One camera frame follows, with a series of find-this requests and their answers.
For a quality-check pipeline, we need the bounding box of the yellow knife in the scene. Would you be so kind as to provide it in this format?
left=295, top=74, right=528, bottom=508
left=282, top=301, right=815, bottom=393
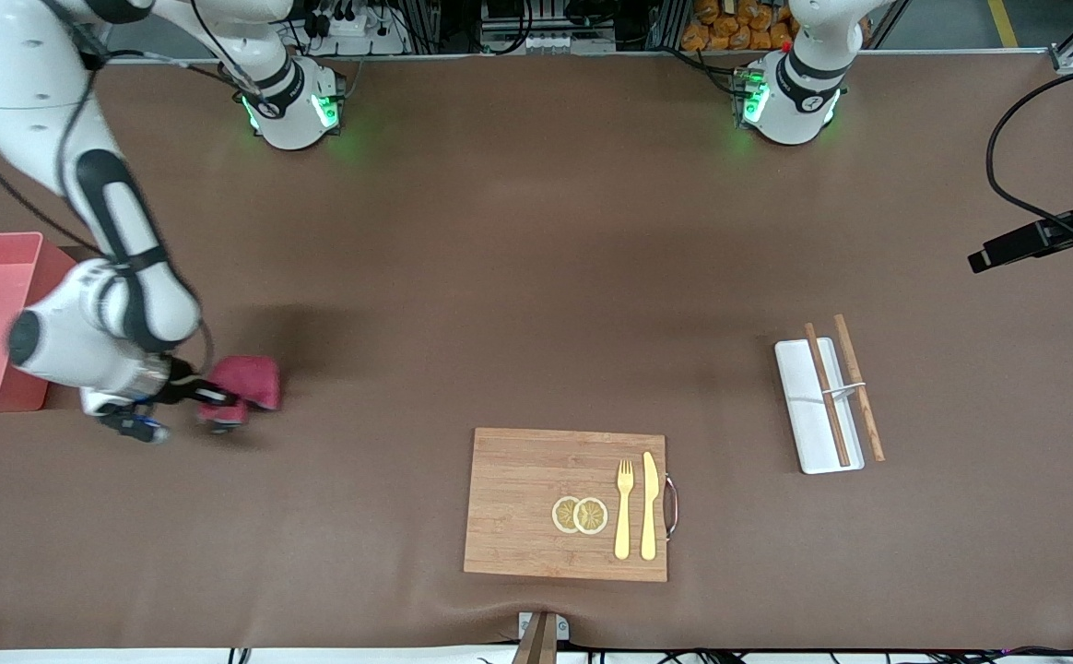
left=640, top=451, right=660, bottom=562

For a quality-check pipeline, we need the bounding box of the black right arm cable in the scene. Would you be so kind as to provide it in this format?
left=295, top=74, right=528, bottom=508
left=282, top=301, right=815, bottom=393
left=0, top=0, right=265, bottom=374

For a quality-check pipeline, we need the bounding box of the wooden cutting board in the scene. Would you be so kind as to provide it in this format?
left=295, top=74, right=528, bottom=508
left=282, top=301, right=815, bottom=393
left=463, top=427, right=680, bottom=584

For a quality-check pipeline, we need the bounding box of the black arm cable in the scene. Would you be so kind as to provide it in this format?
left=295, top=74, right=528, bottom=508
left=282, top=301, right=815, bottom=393
left=987, top=59, right=1073, bottom=255
left=0, top=0, right=265, bottom=374

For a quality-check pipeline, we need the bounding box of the red cloth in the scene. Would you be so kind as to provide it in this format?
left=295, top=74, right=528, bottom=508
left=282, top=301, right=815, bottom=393
left=197, top=356, right=282, bottom=435

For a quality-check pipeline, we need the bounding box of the brown table cover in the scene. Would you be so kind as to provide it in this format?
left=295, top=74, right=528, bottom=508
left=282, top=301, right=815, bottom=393
left=0, top=51, right=1073, bottom=652

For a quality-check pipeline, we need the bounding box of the orange snack pile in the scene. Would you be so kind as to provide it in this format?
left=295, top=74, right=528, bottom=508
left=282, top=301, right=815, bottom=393
left=681, top=0, right=800, bottom=52

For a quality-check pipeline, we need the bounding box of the gray electronics box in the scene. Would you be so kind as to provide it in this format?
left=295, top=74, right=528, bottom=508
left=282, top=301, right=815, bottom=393
left=479, top=0, right=618, bottom=54

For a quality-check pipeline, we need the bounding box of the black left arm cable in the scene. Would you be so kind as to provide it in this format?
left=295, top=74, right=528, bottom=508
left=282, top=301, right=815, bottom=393
left=987, top=59, right=1073, bottom=255

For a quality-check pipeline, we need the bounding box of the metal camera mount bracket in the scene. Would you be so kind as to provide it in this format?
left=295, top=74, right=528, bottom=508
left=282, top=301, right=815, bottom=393
left=511, top=611, right=571, bottom=664

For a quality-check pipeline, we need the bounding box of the white power strip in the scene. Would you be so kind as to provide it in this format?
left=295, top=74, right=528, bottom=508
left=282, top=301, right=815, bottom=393
left=301, top=7, right=408, bottom=56

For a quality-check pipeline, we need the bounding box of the yellow fork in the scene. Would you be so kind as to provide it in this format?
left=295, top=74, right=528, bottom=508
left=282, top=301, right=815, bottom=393
left=614, top=458, right=636, bottom=561

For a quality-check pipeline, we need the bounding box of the white rectangular tray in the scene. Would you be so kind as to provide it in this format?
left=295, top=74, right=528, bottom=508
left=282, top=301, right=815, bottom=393
left=773, top=338, right=867, bottom=476

